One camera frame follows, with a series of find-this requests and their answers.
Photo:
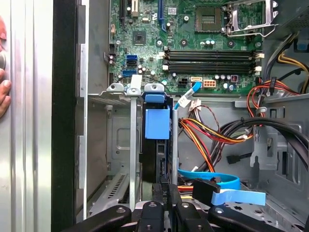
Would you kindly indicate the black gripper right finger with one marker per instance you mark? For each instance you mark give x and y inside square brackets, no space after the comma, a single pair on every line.
[188,217]

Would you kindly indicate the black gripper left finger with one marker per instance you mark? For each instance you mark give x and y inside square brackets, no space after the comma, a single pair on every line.
[152,217]

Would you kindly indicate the hard disk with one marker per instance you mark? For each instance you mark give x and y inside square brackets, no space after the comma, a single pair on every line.
[157,123]

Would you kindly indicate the small round hand tool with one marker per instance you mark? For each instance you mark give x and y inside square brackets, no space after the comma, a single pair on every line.
[2,61]

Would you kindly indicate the grey metal disk bay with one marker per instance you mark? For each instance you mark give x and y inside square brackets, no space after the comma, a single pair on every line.
[134,145]

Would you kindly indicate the person's hand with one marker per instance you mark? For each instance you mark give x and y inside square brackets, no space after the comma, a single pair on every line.
[6,96]

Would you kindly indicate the grey optical drive cage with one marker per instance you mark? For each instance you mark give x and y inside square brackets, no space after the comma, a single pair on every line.
[265,154]

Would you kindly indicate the black open PC case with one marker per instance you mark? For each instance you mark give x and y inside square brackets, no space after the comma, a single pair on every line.
[64,120]

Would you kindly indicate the black RAM slot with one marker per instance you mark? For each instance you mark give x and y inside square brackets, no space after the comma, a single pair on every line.
[210,52]
[210,64]
[210,58]
[210,70]

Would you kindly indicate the green motherboard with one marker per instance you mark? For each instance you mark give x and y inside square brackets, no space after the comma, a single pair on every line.
[147,52]

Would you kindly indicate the CPU socket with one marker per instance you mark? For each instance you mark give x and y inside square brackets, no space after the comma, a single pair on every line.
[208,19]

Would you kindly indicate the blue expansion slot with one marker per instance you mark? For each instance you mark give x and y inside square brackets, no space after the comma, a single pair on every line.
[162,14]

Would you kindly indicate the black expansion slot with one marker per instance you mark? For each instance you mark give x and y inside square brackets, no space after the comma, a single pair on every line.
[123,12]

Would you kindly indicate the white expansion slot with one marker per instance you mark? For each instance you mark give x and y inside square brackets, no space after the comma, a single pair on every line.
[134,7]

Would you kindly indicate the grey power supply unit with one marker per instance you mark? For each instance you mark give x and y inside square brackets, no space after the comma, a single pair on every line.
[298,20]

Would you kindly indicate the metal socket cover frame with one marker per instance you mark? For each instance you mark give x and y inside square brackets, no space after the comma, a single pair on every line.
[269,12]

